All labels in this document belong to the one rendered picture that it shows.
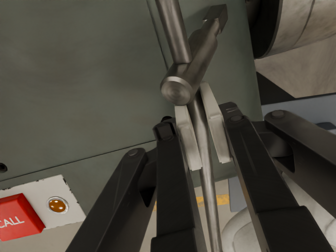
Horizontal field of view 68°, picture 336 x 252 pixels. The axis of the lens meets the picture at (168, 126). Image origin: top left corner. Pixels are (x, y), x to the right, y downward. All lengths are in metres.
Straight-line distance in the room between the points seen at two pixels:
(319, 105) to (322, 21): 0.60
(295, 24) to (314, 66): 1.43
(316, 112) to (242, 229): 0.44
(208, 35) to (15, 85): 0.20
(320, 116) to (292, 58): 0.79
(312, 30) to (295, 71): 1.35
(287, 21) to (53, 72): 0.25
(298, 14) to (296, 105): 0.60
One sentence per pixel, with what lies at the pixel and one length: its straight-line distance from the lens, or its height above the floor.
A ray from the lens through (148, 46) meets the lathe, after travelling 0.25.
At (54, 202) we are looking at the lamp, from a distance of 0.36.
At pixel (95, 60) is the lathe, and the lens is 0.26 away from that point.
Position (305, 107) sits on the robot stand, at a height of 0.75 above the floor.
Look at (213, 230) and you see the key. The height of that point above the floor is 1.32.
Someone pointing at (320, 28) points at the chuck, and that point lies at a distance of 0.37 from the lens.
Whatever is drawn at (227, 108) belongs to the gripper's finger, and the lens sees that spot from 0.16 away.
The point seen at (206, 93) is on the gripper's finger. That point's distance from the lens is 0.17.
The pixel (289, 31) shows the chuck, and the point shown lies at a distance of 0.34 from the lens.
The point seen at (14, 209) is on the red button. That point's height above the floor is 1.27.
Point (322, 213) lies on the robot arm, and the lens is 0.73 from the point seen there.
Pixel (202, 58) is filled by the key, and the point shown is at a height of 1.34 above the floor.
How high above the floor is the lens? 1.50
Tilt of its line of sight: 65 degrees down
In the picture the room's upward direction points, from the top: 179 degrees counter-clockwise
